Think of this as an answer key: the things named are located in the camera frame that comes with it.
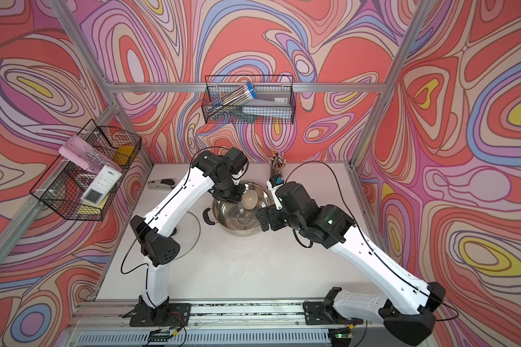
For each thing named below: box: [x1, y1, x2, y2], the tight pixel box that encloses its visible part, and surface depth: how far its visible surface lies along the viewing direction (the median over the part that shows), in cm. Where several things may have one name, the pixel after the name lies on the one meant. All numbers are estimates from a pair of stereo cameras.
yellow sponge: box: [112, 145, 135, 165], surface depth 81 cm
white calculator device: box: [80, 164, 123, 206], surface depth 70 cm
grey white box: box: [241, 89, 293, 118], surface depth 90 cm
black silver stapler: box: [146, 178, 176, 191], surface depth 110 cm
